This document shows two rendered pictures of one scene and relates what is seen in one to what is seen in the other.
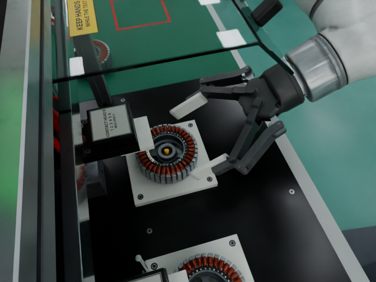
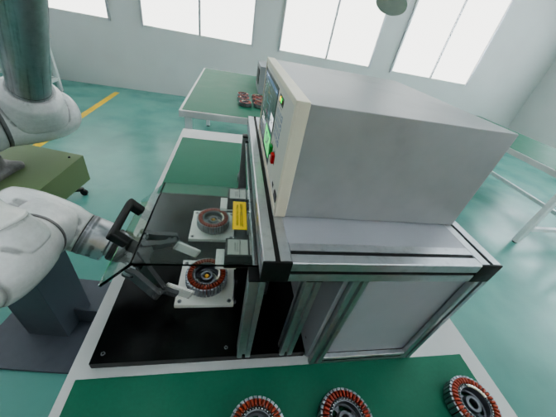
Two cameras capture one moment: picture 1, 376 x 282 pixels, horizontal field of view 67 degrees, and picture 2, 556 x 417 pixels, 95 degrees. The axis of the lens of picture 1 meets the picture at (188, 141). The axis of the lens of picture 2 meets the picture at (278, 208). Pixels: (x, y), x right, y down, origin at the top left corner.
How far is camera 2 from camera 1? 0.76 m
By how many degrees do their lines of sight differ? 88
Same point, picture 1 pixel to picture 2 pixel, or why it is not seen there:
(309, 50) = (103, 226)
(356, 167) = not seen: outside the picture
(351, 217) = (16, 385)
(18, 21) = (257, 174)
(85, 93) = (261, 378)
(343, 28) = (78, 214)
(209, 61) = (101, 406)
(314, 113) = not seen: outside the picture
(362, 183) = not seen: outside the picture
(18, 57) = (256, 165)
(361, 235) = (31, 361)
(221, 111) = (144, 314)
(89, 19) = (236, 208)
